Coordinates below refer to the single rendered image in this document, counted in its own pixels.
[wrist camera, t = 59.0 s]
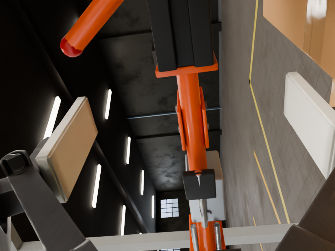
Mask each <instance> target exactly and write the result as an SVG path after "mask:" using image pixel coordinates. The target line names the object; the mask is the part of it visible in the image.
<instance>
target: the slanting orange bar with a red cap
mask: <svg viewBox="0 0 335 251"><path fill-rule="evenodd" d="M123 1H124V0H93V1H92V2H91V3H90V5H89V6H88V7H87V8H86V10H85V11H84V12H83V14H82V15H81V16H80V17H79V19H78V20H77V21H76V23H75V24H74V25H73V27H72V28H71V29H70V30H69V32H68V33H67V34H66V35H65V36H64V37H63V38H62V40H61V43H60V48H61V50H62V52H63V53H64V54H65V55H67V56H69V57H77V56H79V55H80V54H81V53H82V52H83V50H84V48H85V47H86V46H87V45H88V44H89V42H90V41H91V40H92V39H93V37H94V36H95V35H96V34H97V33H98V31H99V30H100V29H101V28H102V27H103V25H104V24H105V23H106V22H107V20H108V19H109V18H110V17H111V16H112V14H113V13H114V12H115V11H116V10H117V8H118V7H119V6H120V5H121V3H122V2H123Z"/></svg>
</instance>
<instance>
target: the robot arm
mask: <svg viewBox="0 0 335 251"><path fill-rule="evenodd" d="M284 115H285V117H286V118H287V120H288V121H289V123H290V124H291V126H292V128H293V129H294V131H295V132H296V134H297V135H298V137H299V138H300V140H301V142H302V143H303V145H304V146H305V148H306V149H307V151H308V152H309V154H310V156H311V157H312V159H313V160H314V162H315V163H316V165H317V167H318V168H319V170H320V171H321V173H322V174H323V176H324V177H325V179H326V181H325V183H324V184H323V186H322V187H321V189H320V190H319V192H318V194H317V195H316V197H315V198H314V200H313V202H312V203H311V204H310V206H309V208H308V209H307V211H306V212H305V214H304V216H303V217H302V219H301V220H300V222H299V223H298V225H295V224H292V225H291V226H290V228H289V229H288V231H287V232H286V234H285V235H284V237H283V238H282V240H281V241H280V243H279V244H278V246H277V248H276V249H275V251H335V106H334V107H331V106H330V105H329V104H328V103H327V102H326V101H325V100H324V99H323V98H322V97H321V96H320V95H319V94H318V93H317V92H316V91H315V90H314V89H313V88H312V87H311V86H310V85H309V84H308V83H307V82H306V80H305V79H304V78H303V77H302V76H301V75H300V74H299V73H297V72H288V73H287V74H286V80H285V97H284ZM97 134H98V131H97V128H96V125H95V121H94V118H93V115H92V111H91V108H90V105H89V101H88V98H87V97H85V96H84V97H78V98H77V99H76V101H75V102H74V103H73V105H72V106H71V108H70V109H69V111H68V112H67V114H66V115H65V116H64V118H63V119H62V121H61V122H60V124H59V125H58V127H57V128H56V129H55V131H54V132H53V134H52V135H51V137H46V138H45V139H44V140H42V141H41V142H40V143H39V144H38V146H37V147H36V149H35V150H34V151H33V153H32V154H31V155H30V156H29V155H28V153H27V151H25V150H17V151H14V152H11V153H9V154H7V155H6V156H4V157H3V158H2V159H1V161H0V165H1V167H2V168H3V170H4V172H5V174H6V176H7V177H6V178H3V179H0V251H11V217H12V216H14V215H17V214H20V213H23V212H25V213H26V215H27V217H28V219H29V221H30V223H31V224H32V226H33V228H34V230H35V232H36V234H37V236H38V238H39V240H40V242H41V244H42V246H43V247H44V249H45V251H98V250H97V249H96V247H95V246H94V244H93V243H92V242H91V240H90V239H86V238H85V237H84V235H83V234H82V233H81V231H80V230H79V228H78V227H77V226H76V224H75V223H74V221H73V220H72V219H71V217H70V216H69V214H68V213H67V212H66V210H65V209H64V207H63V206H62V205H61V203H66V202H67V201H68V199H69V197H70V194H71V192H72V190H73V188H74V185H75V183H76V181H77V179H78V176H79V174H80V172H81V170H82V167H83V165H84V163H85V161H86V158H87V156H88V154H89V152H90V149H91V147H92V145H93V143H94V140H95V138H96V136H97Z"/></svg>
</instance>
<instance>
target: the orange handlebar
mask: <svg viewBox="0 0 335 251"><path fill-rule="evenodd" d="M177 83H178V90H177V104H176V106H175V109H176V112H177V116H178V123H179V126H178V130H179V133H180V137H181V143H182V149H183V151H186V149H187V156H188V163H189V170H190V171H194V170H198V169H199V170H204V169H207V159H206V149H205V147H206V148H209V138H208V130H209V123H208V122H207V116H206V109H207V108H208V107H207V101H204V96H203V90H202V87H200V86H199V79H198V73H192V74H184V75H177ZM197 229H198V236H199V243H200V248H201V249H202V250H203V251H213V250H214V248H215V239H214V229H213V221H210V222H208V227H207V228H204V227H202V223H201V222H197Z"/></svg>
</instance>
